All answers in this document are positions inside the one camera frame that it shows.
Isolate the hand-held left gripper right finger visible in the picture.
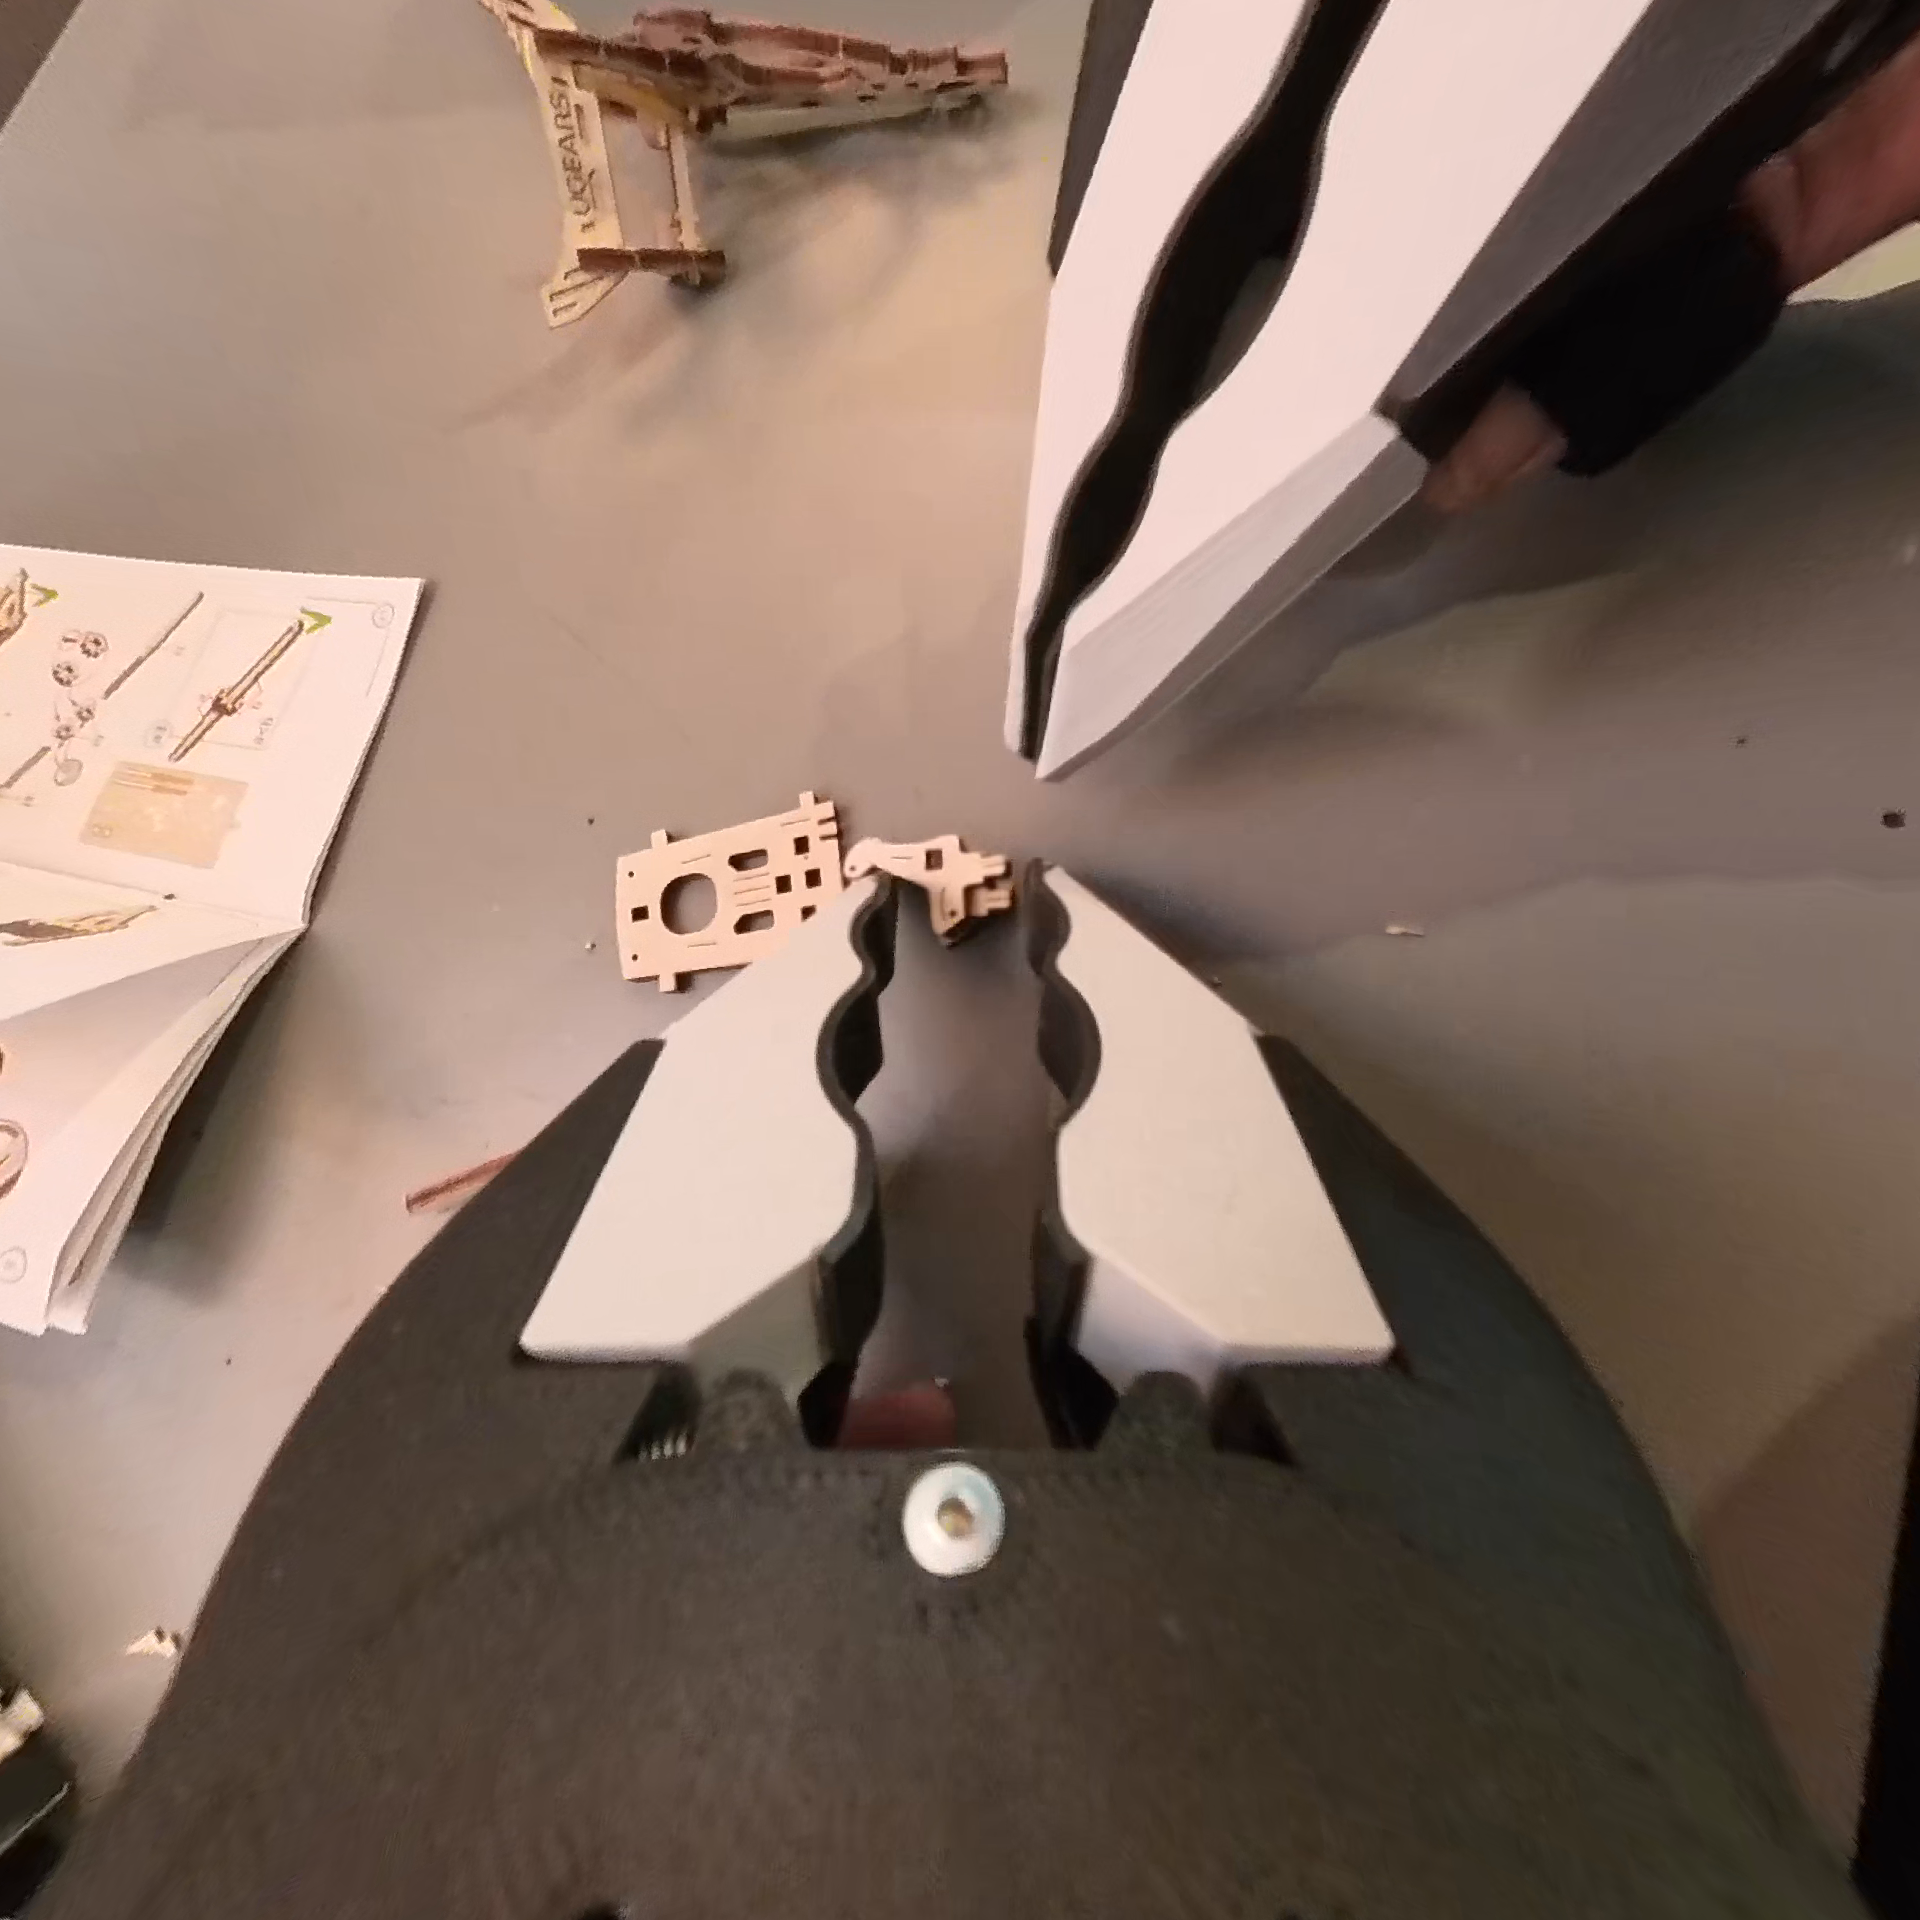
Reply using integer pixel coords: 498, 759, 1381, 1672
1028, 860, 1403, 1450

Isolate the small hooked wooden part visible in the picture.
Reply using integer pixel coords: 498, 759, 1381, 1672
838, 831, 1023, 951

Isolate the paper instruction booklet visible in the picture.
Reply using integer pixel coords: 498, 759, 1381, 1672
0, 538, 429, 1341

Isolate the person's right hand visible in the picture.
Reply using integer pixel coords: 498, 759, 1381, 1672
1403, 82, 1920, 520

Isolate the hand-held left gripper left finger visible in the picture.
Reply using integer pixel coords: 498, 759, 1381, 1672
519, 872, 902, 1445

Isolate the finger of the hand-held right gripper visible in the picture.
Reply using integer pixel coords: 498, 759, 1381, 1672
1032, 0, 1847, 778
1007, 0, 1330, 759

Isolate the wooden plate part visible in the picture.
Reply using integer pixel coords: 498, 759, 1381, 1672
615, 787, 869, 995

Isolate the person's left hand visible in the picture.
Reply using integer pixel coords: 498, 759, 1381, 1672
844, 1379, 954, 1450

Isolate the wooden model plane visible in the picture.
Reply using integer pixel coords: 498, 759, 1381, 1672
483, 0, 1017, 330

